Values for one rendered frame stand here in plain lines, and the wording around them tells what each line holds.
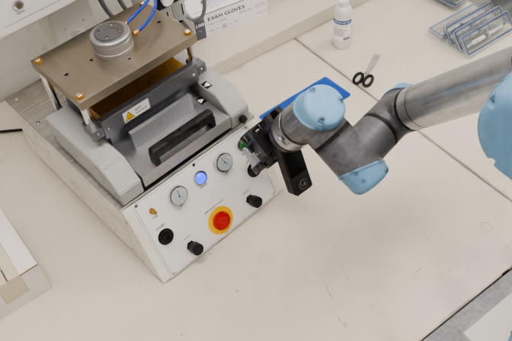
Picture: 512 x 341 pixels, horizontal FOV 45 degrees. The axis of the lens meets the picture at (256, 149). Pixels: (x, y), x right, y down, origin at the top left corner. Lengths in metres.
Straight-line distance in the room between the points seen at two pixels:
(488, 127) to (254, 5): 1.15
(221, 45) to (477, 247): 0.85
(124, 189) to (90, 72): 0.23
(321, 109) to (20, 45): 1.00
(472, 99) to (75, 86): 0.69
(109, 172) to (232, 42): 0.69
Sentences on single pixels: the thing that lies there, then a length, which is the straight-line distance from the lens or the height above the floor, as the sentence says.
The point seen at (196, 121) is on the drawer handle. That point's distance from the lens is 1.19.
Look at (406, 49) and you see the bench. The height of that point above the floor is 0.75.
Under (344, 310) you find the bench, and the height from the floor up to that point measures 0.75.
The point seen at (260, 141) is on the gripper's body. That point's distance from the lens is 1.16.
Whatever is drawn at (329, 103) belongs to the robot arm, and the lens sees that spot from 0.99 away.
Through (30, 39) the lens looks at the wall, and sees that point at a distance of 1.76.
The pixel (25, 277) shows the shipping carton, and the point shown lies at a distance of 1.30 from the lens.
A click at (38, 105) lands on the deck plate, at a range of 1.46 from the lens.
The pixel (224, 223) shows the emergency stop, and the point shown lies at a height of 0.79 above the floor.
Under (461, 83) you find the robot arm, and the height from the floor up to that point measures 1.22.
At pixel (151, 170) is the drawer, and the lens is 1.18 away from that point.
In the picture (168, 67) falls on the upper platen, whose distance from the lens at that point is 1.27.
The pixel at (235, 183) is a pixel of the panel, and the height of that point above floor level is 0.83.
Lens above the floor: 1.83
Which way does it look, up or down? 47 degrees down
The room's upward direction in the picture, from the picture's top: 6 degrees counter-clockwise
